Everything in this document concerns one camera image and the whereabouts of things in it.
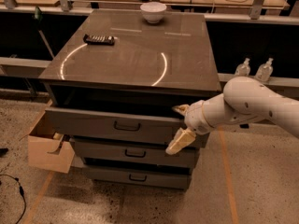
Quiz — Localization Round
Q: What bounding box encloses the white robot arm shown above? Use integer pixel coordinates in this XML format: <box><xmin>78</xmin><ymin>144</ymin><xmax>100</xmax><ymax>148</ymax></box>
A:
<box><xmin>165</xmin><ymin>77</ymin><xmax>299</xmax><ymax>155</ymax></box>

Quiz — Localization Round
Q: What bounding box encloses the grey top drawer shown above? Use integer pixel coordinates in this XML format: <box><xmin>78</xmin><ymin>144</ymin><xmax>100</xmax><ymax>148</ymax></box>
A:
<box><xmin>46</xmin><ymin>106</ymin><xmax>184</xmax><ymax>145</ymax></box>

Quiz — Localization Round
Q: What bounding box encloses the white ceramic bowl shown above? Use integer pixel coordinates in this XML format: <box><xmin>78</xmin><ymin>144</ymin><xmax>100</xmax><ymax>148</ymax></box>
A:
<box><xmin>140</xmin><ymin>2</ymin><xmax>167</xmax><ymax>23</ymax></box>

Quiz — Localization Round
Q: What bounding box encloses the green handled tool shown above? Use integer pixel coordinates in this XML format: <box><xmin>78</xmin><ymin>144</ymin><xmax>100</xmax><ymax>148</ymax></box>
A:
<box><xmin>33</xmin><ymin>7</ymin><xmax>54</xmax><ymax>58</ymax></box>

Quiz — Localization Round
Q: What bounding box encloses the clear sanitizer bottle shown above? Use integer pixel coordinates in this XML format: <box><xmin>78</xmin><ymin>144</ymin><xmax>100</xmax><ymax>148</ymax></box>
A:
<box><xmin>235</xmin><ymin>58</ymin><xmax>250</xmax><ymax>77</ymax></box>
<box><xmin>255</xmin><ymin>58</ymin><xmax>273</xmax><ymax>82</ymax></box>

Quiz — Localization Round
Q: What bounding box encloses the grey drawer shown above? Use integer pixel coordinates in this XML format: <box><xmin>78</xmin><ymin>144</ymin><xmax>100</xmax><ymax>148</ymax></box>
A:
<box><xmin>71</xmin><ymin>138</ymin><xmax>199</xmax><ymax>168</ymax></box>
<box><xmin>83</xmin><ymin>166</ymin><xmax>191</xmax><ymax>189</ymax></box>
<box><xmin>46</xmin><ymin>106</ymin><xmax>184</xmax><ymax>145</ymax></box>

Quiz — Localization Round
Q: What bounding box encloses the clear sanitizer bottle right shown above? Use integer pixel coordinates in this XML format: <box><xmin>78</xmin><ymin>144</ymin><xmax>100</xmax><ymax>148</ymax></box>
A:
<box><xmin>255</xmin><ymin>58</ymin><xmax>273</xmax><ymax>82</ymax></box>

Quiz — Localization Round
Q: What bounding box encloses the grey drawer cabinet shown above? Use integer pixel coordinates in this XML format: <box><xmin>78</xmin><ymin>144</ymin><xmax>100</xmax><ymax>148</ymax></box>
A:
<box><xmin>40</xmin><ymin>10</ymin><xmax>221</xmax><ymax>178</ymax></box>

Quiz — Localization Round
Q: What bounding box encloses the grey bottom drawer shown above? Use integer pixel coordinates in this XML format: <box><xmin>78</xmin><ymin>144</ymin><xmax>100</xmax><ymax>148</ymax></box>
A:
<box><xmin>83</xmin><ymin>166</ymin><xmax>191</xmax><ymax>189</ymax></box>

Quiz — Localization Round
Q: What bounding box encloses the black floor cable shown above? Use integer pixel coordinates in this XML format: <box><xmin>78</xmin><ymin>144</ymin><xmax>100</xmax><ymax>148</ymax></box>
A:
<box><xmin>0</xmin><ymin>174</ymin><xmax>28</xmax><ymax>224</ymax></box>

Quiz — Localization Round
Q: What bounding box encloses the grey middle drawer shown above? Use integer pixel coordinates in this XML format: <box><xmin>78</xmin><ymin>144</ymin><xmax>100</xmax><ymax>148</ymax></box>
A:
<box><xmin>71</xmin><ymin>138</ymin><xmax>199</xmax><ymax>168</ymax></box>

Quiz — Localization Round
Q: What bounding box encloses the cardboard box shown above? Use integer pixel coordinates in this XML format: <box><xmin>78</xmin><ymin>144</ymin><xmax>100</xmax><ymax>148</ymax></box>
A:
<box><xmin>27</xmin><ymin>111</ymin><xmax>75</xmax><ymax>174</ymax></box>

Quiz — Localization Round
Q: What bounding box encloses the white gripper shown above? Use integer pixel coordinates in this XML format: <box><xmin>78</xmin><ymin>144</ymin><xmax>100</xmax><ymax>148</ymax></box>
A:
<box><xmin>165</xmin><ymin>100</ymin><xmax>217</xmax><ymax>155</ymax></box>

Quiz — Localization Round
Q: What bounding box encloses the black remote control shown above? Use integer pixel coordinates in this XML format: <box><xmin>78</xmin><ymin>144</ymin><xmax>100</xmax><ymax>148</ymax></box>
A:
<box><xmin>83</xmin><ymin>35</ymin><xmax>115</xmax><ymax>46</ymax></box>

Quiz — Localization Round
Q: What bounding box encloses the clear sanitizer bottle left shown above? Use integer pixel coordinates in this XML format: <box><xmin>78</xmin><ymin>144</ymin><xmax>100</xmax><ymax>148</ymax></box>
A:
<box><xmin>235</xmin><ymin>58</ymin><xmax>250</xmax><ymax>77</ymax></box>

